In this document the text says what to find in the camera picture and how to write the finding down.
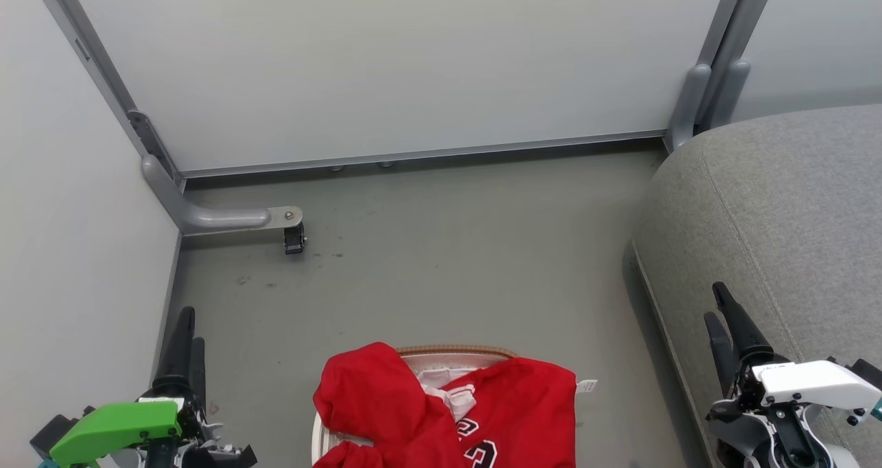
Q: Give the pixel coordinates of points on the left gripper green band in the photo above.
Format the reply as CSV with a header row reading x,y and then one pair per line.
x,y
117,430

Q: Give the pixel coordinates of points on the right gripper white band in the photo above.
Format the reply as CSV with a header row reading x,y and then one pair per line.
x,y
806,382

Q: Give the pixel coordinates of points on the red jersey with white trim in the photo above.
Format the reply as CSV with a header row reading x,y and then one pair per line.
x,y
375,399

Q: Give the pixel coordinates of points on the grey fabric sofa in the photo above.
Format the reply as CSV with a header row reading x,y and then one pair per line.
x,y
792,213

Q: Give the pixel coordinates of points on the grey partition foot with plate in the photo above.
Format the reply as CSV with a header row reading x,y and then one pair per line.
x,y
220,218

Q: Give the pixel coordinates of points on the black caster wheel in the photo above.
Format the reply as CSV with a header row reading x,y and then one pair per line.
x,y
294,240

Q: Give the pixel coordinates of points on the grey rounded partition foot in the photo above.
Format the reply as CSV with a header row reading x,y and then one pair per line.
x,y
730,89
689,109

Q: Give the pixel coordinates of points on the white laundry basket brown rim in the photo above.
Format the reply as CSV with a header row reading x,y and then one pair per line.
x,y
455,350

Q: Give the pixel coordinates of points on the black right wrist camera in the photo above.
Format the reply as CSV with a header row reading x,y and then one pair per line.
x,y
867,371

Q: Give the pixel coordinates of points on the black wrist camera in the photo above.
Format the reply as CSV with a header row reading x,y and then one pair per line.
x,y
54,432
867,371

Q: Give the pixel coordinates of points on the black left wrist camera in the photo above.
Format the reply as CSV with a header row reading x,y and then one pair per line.
x,y
54,432

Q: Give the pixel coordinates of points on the grey partition bottom rail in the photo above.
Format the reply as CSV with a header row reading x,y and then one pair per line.
x,y
413,155

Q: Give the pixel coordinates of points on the grey partition post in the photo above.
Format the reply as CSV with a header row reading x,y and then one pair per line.
x,y
754,13
88,41
722,20

